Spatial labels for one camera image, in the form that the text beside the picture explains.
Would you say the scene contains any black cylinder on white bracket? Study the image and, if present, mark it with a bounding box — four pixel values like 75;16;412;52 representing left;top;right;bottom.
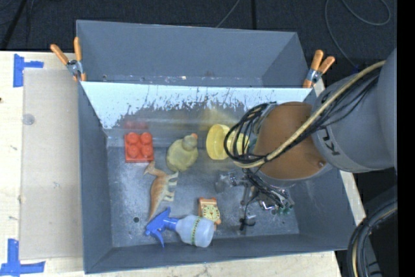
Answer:
239;208;257;232

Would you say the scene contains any grey metal bin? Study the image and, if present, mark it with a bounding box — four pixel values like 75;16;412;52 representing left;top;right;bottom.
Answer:
75;19;357;275

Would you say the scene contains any blue-headed clear spray bottle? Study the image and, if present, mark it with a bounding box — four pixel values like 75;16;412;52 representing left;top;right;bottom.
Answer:
144;207;216;249

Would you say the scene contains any red toy building brick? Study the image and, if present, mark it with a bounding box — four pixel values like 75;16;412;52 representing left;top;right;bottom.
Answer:
124;131;155;163

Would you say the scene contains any yellow-green rubber duck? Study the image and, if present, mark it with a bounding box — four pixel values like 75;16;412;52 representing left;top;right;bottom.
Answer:
165;132;200;173

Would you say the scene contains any orange toy lion-face watch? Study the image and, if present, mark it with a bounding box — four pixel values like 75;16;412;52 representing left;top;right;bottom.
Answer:
197;197;222;226

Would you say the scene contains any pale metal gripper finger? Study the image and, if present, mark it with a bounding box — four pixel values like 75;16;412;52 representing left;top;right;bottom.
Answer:
215;173;243;193
241;186;252;207

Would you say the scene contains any pale brown flat board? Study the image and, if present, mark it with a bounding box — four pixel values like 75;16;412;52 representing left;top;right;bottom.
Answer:
18;67;86;261

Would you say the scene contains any yellow plastic cup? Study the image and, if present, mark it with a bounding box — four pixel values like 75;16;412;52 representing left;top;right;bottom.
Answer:
206;123;250;161

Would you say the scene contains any orange toy dinosaur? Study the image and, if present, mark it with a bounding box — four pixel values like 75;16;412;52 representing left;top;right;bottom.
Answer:
142;160;180;222

